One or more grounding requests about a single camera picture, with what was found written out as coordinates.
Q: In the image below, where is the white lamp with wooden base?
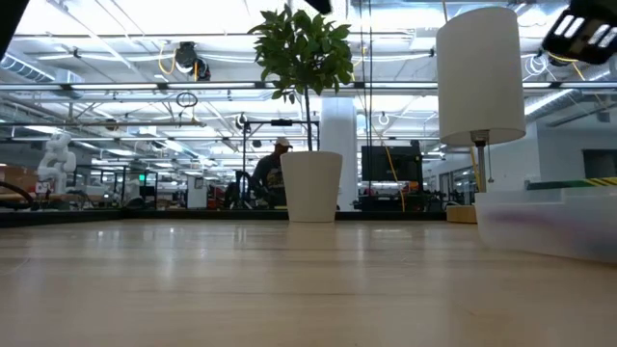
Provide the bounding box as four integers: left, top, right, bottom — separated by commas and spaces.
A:
436, 5, 527, 226

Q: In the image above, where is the white round column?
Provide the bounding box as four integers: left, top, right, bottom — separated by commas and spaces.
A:
320, 95, 359, 212

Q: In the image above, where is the black monitor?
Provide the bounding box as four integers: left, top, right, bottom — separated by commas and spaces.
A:
361, 144, 424, 183

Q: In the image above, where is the person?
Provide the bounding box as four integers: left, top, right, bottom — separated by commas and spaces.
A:
249, 137, 294, 209

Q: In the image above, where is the green plant in white pot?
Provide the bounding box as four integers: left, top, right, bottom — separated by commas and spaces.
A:
248, 4, 356, 224

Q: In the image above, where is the clear plastic pencil box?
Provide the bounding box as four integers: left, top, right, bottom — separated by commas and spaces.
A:
474, 185, 617, 265

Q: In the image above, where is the white robot figure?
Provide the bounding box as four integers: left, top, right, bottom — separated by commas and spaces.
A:
37, 130, 78, 197

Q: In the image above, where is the ceiling cable reel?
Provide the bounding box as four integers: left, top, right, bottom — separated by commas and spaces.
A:
173, 40, 212, 82

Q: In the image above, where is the black metal table frame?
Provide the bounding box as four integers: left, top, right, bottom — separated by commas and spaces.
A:
0, 207, 447, 228

